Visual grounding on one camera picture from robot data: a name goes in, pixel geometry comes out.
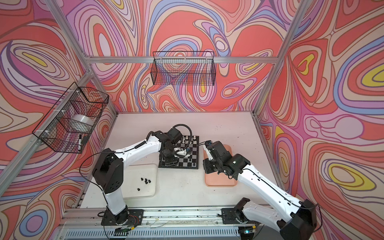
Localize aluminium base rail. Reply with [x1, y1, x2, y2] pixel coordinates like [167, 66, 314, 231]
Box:
[59, 205, 307, 229]

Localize silver tape roll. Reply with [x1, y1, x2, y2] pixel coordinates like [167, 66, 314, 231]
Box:
[71, 114, 94, 126]

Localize black wire basket left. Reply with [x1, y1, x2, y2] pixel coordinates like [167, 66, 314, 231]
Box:
[32, 83, 109, 154]

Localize black and grey chessboard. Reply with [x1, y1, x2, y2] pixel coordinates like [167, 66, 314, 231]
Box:
[158, 136, 200, 170]

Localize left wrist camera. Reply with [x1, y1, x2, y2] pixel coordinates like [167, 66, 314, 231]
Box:
[175, 148, 193, 159]

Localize black chess pieces in tray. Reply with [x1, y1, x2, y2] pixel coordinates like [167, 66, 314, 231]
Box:
[137, 178, 151, 192]

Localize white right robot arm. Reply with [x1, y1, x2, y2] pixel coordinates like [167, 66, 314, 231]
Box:
[203, 141, 318, 240]

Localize black wire basket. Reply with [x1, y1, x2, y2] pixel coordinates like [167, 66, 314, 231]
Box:
[32, 83, 109, 154]
[151, 51, 216, 86]

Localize black wire basket back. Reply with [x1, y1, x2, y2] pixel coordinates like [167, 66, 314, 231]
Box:
[151, 51, 216, 86]

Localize white plastic tray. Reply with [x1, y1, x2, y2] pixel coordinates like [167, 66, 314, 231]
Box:
[121, 164, 158, 199]

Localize pink plastic tray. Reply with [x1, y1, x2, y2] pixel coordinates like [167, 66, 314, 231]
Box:
[203, 144, 237, 188]

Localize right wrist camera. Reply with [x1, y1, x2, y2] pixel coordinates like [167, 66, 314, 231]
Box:
[203, 144, 213, 161]

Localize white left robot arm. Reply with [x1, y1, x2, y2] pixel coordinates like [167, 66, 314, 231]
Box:
[92, 127, 183, 226]

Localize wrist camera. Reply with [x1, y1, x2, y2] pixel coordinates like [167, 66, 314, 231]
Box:
[175, 148, 193, 159]
[203, 144, 213, 161]

